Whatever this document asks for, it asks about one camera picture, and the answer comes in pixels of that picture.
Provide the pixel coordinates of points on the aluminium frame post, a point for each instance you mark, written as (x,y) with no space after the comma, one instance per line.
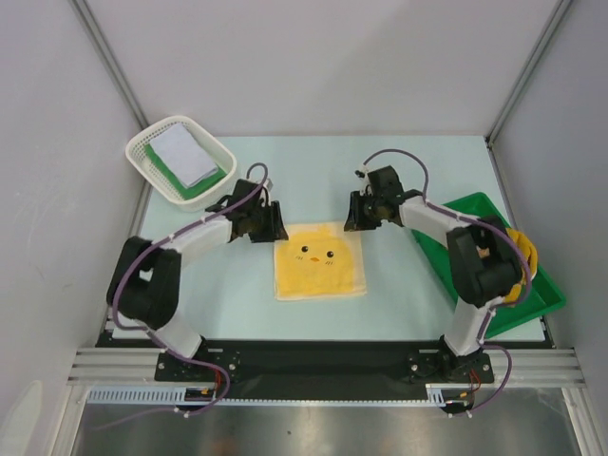
(547,36)
(105,53)

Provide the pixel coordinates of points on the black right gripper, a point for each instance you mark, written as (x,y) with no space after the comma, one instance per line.
(360,207)

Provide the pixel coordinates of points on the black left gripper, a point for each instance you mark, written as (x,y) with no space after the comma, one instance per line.
(275,230)

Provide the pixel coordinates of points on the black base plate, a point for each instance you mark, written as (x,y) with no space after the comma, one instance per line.
(346,364)

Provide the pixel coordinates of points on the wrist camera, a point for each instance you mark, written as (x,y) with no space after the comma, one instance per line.
(268,187)
(362,173)

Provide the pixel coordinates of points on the yellow cloth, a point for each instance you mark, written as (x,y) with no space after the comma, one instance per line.
(317,261)

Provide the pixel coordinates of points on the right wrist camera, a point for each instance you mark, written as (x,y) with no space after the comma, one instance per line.
(362,173)

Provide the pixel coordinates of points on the green microfiber towel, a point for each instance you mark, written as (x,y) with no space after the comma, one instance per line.
(187,192)

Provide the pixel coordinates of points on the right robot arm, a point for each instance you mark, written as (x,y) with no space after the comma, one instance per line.
(454,231)

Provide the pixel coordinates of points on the grey slotted cable duct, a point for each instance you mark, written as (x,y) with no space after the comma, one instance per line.
(403,395)

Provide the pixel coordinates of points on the light blue cloth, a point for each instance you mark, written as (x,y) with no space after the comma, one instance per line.
(183,155)

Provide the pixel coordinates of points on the right aluminium frame post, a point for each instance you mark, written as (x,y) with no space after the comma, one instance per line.
(547,36)

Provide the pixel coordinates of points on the white perforated plastic basket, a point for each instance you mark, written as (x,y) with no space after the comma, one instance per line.
(223,158)

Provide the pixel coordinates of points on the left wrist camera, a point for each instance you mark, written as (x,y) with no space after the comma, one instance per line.
(268,187)

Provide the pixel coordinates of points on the left aluminium frame post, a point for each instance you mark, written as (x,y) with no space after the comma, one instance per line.
(105,53)

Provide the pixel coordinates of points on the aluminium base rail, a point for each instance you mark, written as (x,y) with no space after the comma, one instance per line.
(530,368)

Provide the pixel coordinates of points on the brown patterned cloth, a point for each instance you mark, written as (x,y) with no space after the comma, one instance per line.
(509,262)

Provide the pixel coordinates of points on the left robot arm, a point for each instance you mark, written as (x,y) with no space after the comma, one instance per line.
(144,291)

